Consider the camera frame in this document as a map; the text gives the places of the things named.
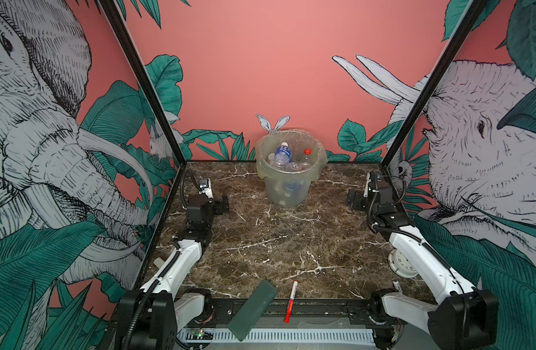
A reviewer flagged red marker pen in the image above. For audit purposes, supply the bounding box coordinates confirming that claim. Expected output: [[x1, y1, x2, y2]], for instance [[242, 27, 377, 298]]
[[284, 280, 299, 324]]

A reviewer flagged translucent green waste bin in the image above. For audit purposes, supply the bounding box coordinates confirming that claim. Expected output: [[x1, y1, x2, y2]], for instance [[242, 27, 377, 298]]
[[255, 129, 328, 207]]

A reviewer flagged white round alarm clock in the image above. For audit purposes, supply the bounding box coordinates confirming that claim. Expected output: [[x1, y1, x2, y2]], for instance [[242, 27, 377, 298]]
[[388, 249, 418, 279]]

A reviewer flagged clear bottle yellow white label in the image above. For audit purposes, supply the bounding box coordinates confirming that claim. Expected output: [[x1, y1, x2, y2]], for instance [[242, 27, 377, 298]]
[[267, 153, 277, 167]]

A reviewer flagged beige plastic block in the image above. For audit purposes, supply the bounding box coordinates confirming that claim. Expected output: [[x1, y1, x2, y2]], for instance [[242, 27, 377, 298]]
[[154, 258, 165, 269]]

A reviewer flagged dark green flat board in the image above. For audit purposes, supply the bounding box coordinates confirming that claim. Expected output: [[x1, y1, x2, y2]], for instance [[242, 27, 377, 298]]
[[228, 280, 278, 341]]

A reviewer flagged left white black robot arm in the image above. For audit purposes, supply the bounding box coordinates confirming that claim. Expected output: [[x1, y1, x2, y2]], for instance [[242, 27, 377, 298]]
[[113, 193, 230, 349]]

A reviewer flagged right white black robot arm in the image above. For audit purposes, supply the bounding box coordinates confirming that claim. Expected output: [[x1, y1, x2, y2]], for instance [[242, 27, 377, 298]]
[[346, 171, 499, 349]]

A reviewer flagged Pocari Sweat blue label bottle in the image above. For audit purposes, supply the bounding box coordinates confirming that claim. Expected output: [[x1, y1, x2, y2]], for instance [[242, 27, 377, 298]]
[[285, 161, 309, 173]]

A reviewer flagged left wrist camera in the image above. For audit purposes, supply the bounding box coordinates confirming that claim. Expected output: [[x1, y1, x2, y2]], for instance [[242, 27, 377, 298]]
[[198, 179, 213, 199]]

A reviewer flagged clear bottle red label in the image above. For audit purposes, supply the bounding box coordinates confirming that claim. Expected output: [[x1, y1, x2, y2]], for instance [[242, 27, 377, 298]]
[[300, 148, 312, 167]]

